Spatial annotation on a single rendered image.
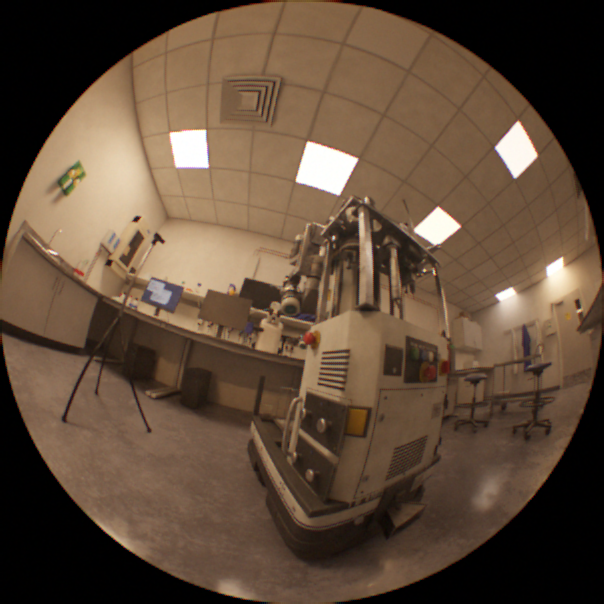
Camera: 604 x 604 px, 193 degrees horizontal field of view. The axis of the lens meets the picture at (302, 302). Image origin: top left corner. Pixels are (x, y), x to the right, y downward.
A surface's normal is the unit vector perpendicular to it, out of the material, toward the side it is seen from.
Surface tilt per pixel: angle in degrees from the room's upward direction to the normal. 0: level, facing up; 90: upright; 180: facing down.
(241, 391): 90
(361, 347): 90
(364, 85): 180
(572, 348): 90
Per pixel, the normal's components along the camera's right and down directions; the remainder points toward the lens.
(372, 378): -0.36, -0.41
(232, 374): 0.24, -0.33
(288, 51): -0.17, 0.91
